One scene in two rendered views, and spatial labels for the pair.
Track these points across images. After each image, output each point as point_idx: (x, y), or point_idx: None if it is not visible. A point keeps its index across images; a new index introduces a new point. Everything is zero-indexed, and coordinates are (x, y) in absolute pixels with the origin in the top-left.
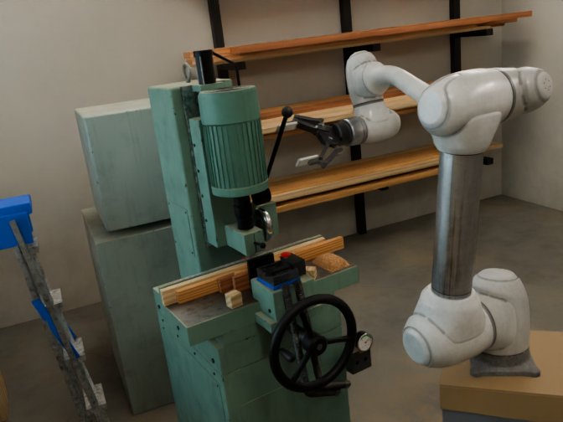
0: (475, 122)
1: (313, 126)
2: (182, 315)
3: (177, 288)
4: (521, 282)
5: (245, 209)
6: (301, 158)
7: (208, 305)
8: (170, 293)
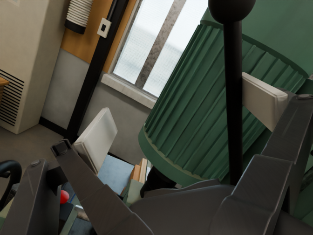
0: None
1: (285, 153)
2: (114, 160)
3: (140, 166)
4: None
5: (152, 166)
6: (104, 110)
7: (110, 176)
8: (140, 164)
